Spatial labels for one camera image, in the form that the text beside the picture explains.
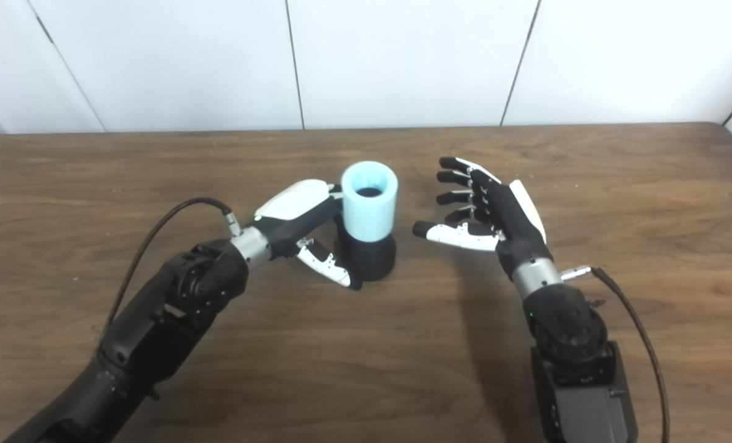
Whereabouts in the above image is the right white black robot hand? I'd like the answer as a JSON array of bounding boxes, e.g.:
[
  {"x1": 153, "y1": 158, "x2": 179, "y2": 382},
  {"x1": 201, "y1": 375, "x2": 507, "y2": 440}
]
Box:
[{"x1": 412, "y1": 156, "x2": 554, "y2": 284}]

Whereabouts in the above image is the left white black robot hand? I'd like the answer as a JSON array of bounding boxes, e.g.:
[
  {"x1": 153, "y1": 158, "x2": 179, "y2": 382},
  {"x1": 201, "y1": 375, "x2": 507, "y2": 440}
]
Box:
[{"x1": 252, "y1": 179, "x2": 364, "y2": 291}]

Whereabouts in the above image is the light blue cylinder cup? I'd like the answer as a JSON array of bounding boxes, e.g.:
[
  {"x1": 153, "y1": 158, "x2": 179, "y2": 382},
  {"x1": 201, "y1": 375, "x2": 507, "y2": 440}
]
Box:
[{"x1": 340, "y1": 161, "x2": 399, "y2": 243}]

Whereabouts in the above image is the black funnel-shaped nozzle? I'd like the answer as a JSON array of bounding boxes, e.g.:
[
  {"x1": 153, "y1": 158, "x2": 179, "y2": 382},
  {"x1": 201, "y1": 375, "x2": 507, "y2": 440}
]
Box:
[{"x1": 335, "y1": 229, "x2": 397, "y2": 282}]

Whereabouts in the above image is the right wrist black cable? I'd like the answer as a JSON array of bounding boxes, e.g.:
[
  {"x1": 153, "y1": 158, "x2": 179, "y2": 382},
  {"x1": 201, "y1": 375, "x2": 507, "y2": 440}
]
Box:
[{"x1": 560, "y1": 265, "x2": 671, "y2": 443}]

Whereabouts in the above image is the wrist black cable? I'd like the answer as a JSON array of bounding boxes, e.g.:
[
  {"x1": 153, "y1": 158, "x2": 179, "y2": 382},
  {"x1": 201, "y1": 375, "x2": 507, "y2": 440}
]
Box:
[
  {"x1": 98, "y1": 197, "x2": 244, "y2": 345},
  {"x1": 560, "y1": 265, "x2": 671, "y2": 443}
]

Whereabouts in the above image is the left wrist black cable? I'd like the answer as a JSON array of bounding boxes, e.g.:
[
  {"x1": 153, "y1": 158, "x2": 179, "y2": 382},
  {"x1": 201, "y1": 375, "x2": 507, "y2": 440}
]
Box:
[{"x1": 98, "y1": 197, "x2": 244, "y2": 345}]

